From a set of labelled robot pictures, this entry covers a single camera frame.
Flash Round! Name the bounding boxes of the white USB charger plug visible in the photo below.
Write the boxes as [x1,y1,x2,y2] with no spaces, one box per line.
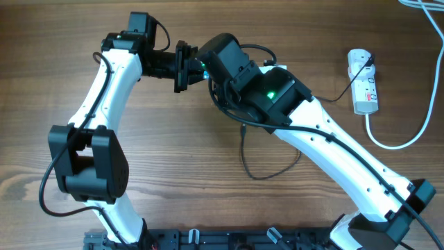
[348,58,375,80]

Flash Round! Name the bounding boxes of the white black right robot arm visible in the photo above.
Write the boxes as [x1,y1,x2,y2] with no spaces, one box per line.
[196,33,436,249]

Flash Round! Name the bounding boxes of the white cables at corner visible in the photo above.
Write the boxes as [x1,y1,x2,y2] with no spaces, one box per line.
[398,0,444,13]

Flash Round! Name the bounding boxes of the white power strip cord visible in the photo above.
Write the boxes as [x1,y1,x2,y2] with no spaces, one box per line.
[364,0,444,151]

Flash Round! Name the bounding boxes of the black USB charging cable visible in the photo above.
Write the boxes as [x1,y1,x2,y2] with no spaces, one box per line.
[240,54,375,181]

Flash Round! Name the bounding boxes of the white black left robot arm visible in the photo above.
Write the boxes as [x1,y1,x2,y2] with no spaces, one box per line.
[47,12,208,249]

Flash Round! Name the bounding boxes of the white power strip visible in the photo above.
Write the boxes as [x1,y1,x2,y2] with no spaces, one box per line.
[348,49,378,115]

